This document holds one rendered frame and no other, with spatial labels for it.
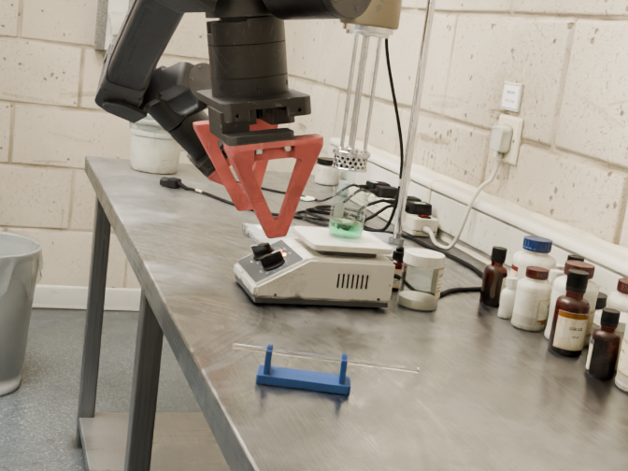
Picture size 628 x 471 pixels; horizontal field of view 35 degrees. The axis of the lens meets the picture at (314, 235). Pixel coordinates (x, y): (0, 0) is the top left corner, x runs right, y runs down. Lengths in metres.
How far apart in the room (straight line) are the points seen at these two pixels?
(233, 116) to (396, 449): 0.39
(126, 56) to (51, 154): 2.49
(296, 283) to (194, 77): 0.31
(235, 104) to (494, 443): 0.46
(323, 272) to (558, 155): 0.55
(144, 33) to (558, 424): 0.63
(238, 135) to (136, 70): 0.58
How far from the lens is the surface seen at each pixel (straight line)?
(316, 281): 1.34
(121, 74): 1.27
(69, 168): 3.71
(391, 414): 1.02
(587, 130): 1.65
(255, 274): 1.36
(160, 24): 1.14
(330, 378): 1.06
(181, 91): 1.30
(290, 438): 0.92
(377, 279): 1.37
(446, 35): 2.16
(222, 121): 0.69
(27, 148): 3.69
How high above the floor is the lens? 1.11
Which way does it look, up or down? 11 degrees down
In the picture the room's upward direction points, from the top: 7 degrees clockwise
